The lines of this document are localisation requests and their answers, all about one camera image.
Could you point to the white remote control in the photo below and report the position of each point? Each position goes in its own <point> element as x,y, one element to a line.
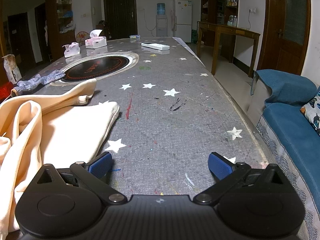
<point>155,46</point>

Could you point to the arched wooden shelf unit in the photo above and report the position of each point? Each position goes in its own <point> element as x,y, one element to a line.
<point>53,17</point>

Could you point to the butterfly patterned cushion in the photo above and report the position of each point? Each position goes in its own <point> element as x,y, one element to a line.
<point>313,115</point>

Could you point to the pink white tissue box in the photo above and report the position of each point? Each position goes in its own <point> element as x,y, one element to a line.
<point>96,42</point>

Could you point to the glass jar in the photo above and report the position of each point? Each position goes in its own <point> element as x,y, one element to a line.
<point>233,21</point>

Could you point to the blue sofa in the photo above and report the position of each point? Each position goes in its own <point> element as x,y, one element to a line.
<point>292,130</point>

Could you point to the red plastic stool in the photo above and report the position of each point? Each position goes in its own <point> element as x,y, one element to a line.
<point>3,91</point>

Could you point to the wooden door with glass pane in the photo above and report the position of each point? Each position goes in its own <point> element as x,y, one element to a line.
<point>275,30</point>

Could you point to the white brown paper bag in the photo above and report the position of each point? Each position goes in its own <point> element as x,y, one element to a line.
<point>11,68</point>

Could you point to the white refrigerator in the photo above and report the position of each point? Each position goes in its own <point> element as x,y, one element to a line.
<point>182,17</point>

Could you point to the dark inner room door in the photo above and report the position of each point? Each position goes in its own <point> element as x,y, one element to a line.
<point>18,37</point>

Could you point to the grey star-printed table cover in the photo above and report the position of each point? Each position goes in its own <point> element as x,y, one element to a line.
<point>162,130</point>

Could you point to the blue water bottle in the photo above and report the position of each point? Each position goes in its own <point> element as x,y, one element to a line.
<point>161,9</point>

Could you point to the floor fan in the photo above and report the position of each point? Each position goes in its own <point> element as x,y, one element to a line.
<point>82,38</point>

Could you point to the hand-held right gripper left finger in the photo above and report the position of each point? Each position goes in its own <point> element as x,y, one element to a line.
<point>101,166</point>

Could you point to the wooden side table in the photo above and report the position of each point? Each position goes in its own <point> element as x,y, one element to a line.
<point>225,28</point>

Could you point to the dark wooden door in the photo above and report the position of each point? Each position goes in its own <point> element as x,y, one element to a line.
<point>120,12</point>

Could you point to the pink hanging towel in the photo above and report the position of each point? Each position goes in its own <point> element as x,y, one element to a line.
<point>172,17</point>

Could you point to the blue knitted glove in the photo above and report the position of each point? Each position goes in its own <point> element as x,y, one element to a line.
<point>42,80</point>

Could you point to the cream sweatshirt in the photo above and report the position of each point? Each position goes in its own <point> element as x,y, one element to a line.
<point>62,130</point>

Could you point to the round black induction cooktop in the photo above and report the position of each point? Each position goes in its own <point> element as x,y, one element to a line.
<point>100,66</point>

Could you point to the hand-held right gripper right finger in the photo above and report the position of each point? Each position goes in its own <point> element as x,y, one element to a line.
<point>220,166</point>

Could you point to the white water dispenser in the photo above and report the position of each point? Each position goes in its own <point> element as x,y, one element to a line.
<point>161,26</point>

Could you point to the small pink tissue pack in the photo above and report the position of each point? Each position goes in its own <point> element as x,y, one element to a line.
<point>72,51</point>

